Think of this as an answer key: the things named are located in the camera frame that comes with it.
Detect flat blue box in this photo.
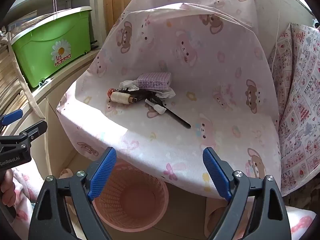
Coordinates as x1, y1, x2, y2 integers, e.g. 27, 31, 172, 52
7, 10, 38, 30

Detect green plastic storage box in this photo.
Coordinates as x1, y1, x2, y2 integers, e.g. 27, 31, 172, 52
7, 6, 93, 88

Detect white shelf unit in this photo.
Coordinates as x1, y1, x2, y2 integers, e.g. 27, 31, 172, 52
0, 0, 105, 173

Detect pink patchwork printed blanket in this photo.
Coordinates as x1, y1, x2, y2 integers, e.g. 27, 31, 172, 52
269, 22, 320, 197

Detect purple checked tissue pack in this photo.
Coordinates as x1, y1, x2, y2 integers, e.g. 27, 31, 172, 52
137, 72, 172, 91

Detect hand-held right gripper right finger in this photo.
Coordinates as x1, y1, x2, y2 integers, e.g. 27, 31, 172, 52
202, 147, 293, 240

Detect cream thread spool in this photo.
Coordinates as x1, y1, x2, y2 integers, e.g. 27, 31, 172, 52
111, 92, 134, 105

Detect black pencil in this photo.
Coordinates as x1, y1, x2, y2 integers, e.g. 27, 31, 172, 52
150, 97, 192, 129

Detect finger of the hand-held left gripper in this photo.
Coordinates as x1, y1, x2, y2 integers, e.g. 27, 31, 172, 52
0, 109, 23, 130
0, 121, 48, 146

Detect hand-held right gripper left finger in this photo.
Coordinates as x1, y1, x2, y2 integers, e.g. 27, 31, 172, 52
28, 146, 117, 240

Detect white tissue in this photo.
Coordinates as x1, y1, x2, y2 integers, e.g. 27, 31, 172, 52
119, 79, 176, 99

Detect small white tube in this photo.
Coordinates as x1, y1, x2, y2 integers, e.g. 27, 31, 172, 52
145, 99, 166, 115

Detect stack of books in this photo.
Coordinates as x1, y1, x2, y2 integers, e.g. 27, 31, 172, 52
0, 42, 28, 120

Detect beige strap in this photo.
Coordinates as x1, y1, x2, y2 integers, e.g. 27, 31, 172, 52
6, 12, 47, 119

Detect person's left hand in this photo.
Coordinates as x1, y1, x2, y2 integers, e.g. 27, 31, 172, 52
0, 169, 15, 207

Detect wooden door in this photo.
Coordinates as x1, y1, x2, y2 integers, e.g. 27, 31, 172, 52
102, 0, 148, 33

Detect pink bear printed sheet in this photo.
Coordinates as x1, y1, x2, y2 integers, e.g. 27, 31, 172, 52
56, 0, 282, 200

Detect pink plastic basket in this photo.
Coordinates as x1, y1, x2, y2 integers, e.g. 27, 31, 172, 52
92, 161, 169, 237

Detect white furniture panel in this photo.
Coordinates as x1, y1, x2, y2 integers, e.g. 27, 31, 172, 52
252, 0, 315, 58

